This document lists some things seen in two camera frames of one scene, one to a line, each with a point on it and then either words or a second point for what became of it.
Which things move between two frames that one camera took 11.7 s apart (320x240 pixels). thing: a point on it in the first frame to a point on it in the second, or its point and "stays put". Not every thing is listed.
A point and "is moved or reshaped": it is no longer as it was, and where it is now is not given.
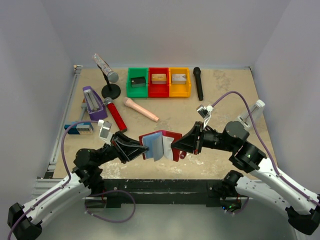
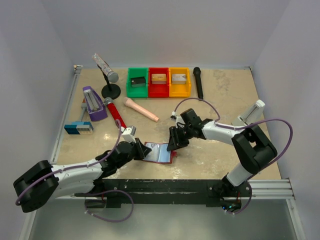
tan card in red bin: (159, 78) stays put
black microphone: (197, 72) stays put
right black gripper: (198, 138) to (179, 133)
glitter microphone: (112, 76) stays put
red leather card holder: (159, 145) is moved or reshaped
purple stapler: (96, 107) stays put
